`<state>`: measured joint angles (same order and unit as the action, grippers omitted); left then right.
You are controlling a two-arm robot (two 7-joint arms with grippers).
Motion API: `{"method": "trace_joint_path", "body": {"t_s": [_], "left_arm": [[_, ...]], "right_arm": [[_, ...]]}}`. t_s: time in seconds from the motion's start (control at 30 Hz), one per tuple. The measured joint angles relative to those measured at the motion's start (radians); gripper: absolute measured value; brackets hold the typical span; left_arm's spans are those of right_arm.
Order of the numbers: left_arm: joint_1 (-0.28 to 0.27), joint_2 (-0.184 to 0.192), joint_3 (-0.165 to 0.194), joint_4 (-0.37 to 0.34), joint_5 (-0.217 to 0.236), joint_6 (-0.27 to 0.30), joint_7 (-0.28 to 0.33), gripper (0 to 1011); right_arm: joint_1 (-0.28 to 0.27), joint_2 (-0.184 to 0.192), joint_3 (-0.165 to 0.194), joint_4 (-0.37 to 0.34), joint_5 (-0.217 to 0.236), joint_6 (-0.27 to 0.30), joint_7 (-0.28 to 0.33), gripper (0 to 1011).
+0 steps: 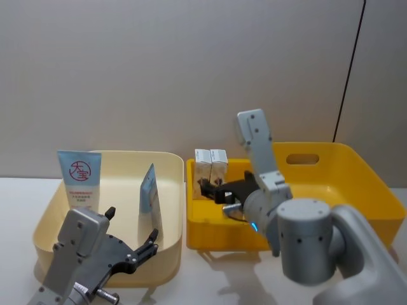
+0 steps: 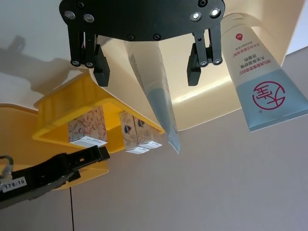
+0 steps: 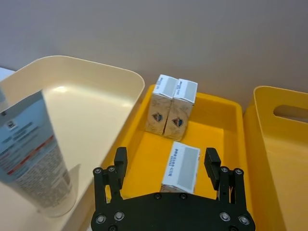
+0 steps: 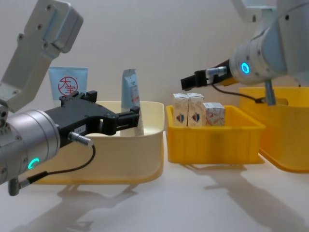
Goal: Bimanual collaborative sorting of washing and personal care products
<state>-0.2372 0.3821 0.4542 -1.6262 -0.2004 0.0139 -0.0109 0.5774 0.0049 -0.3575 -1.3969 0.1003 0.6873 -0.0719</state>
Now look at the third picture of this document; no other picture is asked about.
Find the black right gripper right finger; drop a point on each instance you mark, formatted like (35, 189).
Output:
(213, 166)

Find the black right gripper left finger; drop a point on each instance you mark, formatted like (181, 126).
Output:
(120, 166)

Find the small beige carton box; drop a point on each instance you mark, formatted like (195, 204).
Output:
(157, 108)
(181, 166)
(179, 115)

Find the shallow yellow plastic tray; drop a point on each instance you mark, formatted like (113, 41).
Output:
(211, 125)

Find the cream plastic bin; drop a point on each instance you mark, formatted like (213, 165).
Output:
(91, 108)

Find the pale blue cream tube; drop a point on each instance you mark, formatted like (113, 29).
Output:
(31, 149)

